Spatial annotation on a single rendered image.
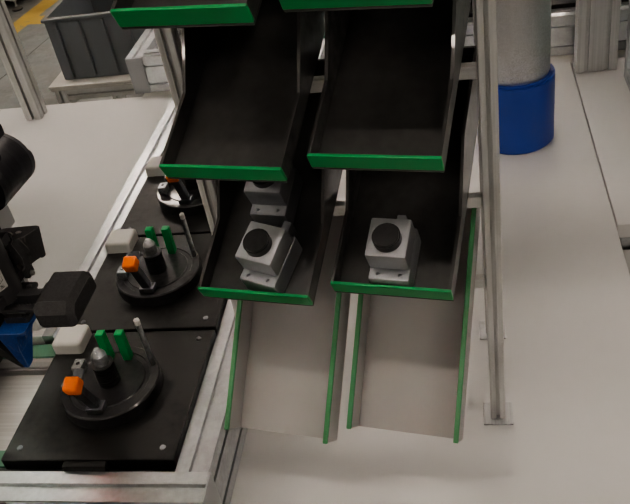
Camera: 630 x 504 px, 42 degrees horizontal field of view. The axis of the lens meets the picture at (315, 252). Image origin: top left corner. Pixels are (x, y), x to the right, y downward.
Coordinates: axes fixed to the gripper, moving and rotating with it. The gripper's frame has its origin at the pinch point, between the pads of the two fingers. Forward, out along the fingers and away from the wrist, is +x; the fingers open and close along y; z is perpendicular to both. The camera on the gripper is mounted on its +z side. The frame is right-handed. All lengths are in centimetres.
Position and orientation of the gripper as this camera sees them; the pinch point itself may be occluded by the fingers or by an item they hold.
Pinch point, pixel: (15, 339)
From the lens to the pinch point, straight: 87.4
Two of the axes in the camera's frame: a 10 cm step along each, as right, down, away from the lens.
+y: -9.8, 0.5, 1.9
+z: 1.3, -6.1, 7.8
